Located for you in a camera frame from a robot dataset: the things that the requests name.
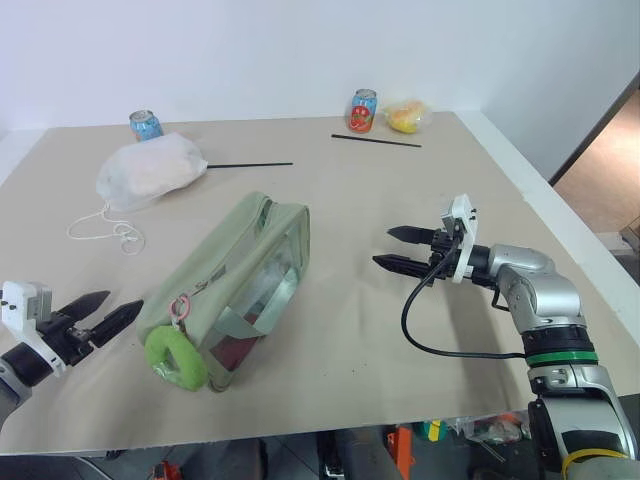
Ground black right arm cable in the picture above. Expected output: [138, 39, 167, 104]
[401, 238, 527, 361]

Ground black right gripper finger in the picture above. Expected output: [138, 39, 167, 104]
[386, 225, 437, 246]
[372, 253, 432, 280]

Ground pink ring clip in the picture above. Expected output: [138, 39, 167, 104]
[169, 294, 193, 330]

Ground small orange object under table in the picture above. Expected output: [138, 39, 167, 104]
[151, 460, 182, 480]

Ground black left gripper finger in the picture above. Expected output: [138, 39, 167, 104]
[58, 290, 113, 329]
[89, 299, 145, 350]

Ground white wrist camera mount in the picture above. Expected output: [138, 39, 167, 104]
[439, 193, 480, 285]
[0, 280, 67, 378]

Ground thin black stick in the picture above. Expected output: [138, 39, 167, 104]
[330, 132, 423, 149]
[205, 160, 294, 170]

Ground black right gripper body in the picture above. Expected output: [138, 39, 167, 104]
[425, 227, 465, 287]

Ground green plush ring charm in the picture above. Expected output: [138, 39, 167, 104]
[143, 325, 208, 393]

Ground green transparent pouch bag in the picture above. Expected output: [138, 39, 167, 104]
[135, 190, 312, 395]

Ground red blue soda can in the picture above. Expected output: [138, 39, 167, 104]
[347, 88, 379, 133]

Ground blue drink can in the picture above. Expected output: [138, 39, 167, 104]
[128, 109, 165, 143]

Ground clear bag of yellow fruit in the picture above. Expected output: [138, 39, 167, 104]
[383, 98, 434, 135]

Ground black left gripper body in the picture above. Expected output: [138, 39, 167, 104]
[37, 310, 97, 368]

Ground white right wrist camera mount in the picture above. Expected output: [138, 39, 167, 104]
[439, 193, 480, 285]

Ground orange tool under table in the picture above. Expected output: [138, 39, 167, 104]
[383, 423, 417, 472]

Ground dark rounded shape under table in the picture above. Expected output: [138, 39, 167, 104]
[317, 426, 399, 480]

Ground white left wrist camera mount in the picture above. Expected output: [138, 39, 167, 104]
[0, 280, 67, 378]

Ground white drawstring bag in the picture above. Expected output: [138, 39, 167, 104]
[66, 131, 210, 258]

